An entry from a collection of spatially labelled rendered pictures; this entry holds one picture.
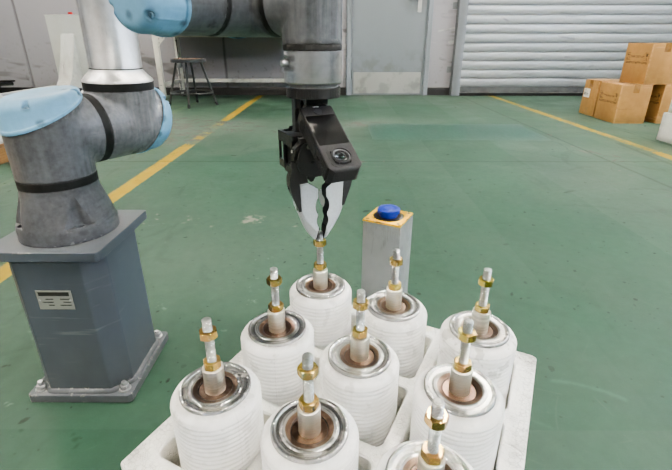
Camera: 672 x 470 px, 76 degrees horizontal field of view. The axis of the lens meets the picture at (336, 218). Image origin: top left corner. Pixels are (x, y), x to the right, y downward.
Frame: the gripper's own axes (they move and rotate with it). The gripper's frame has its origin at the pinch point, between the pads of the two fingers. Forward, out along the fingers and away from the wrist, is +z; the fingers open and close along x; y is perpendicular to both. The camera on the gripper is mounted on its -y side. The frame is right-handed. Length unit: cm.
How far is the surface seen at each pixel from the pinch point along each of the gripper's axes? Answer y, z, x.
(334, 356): -15.1, 9.2, 5.0
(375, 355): -16.9, 9.2, 0.4
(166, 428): -10.1, 16.5, 24.3
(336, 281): 0.3, 9.1, -2.6
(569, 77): 321, 13, -467
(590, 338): -6, 34, -61
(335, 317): -4.1, 12.3, -0.4
